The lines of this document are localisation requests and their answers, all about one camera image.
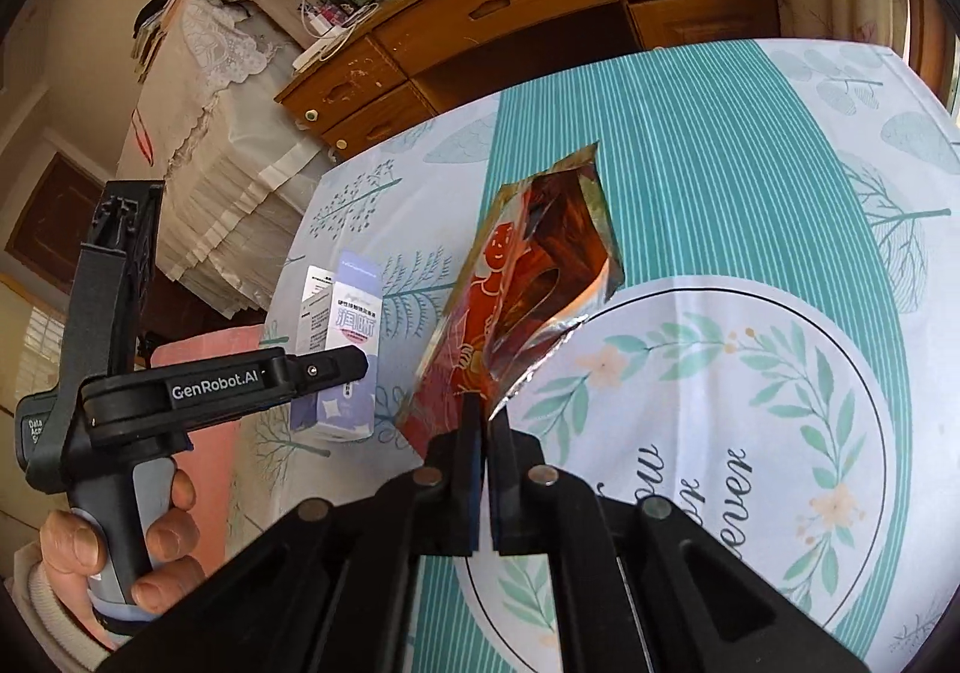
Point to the wooden desk with drawers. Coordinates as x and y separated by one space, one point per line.
416 59

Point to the orange foil heat-patch pouch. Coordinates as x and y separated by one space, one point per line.
543 261

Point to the person's left hand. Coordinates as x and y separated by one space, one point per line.
73 552

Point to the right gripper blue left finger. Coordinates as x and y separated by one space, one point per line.
453 510

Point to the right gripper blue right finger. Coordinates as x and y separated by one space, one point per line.
519 519

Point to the white purple carton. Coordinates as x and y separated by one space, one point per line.
340 309

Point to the blue white patterned tablecloth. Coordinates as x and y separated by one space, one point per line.
782 359

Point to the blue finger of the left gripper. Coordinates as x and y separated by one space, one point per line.
326 369

